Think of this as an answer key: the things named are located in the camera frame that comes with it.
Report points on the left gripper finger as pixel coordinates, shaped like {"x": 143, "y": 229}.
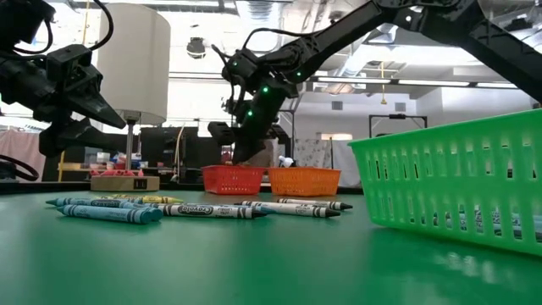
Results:
{"x": 84, "y": 137}
{"x": 93, "y": 108}

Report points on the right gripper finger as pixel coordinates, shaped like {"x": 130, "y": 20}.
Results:
{"x": 247, "y": 150}

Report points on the yellow crayon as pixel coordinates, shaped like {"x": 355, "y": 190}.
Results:
{"x": 123, "y": 196}
{"x": 148, "y": 199}

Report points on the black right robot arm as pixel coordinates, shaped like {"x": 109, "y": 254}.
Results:
{"x": 339, "y": 34}

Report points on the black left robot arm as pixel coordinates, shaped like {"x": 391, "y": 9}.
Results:
{"x": 17, "y": 80}

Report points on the grey storage container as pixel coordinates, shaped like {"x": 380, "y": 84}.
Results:
{"x": 93, "y": 161}

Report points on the pink plastic basket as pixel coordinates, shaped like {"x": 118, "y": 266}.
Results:
{"x": 232, "y": 180}

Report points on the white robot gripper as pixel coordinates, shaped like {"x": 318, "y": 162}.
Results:
{"x": 285, "y": 161}

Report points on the pink cloth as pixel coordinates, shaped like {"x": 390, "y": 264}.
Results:
{"x": 17, "y": 148}

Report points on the white shade table lamp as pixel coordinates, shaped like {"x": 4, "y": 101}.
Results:
{"x": 135, "y": 63}

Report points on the orange plastic basket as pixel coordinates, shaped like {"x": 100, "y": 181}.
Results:
{"x": 302, "y": 182}

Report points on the white patterned cloth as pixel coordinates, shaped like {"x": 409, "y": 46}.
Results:
{"x": 313, "y": 154}

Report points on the ceiling light strip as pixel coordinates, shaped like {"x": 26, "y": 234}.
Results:
{"x": 199, "y": 76}
{"x": 423, "y": 82}

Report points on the green plastic basket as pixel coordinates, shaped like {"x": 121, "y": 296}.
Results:
{"x": 457, "y": 182}

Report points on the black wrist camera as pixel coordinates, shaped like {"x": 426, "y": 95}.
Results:
{"x": 76, "y": 63}
{"x": 221, "y": 133}

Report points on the black metal frame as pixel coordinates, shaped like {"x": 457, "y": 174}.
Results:
{"x": 398, "y": 115}
{"x": 293, "y": 127}

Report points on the grey wall vent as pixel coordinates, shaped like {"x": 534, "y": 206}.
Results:
{"x": 400, "y": 107}
{"x": 336, "y": 105}

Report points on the round ceiling camera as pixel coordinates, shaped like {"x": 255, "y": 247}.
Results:
{"x": 196, "y": 47}

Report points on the silver ceiling duct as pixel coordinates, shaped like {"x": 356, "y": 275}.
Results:
{"x": 258, "y": 17}
{"x": 360, "y": 55}

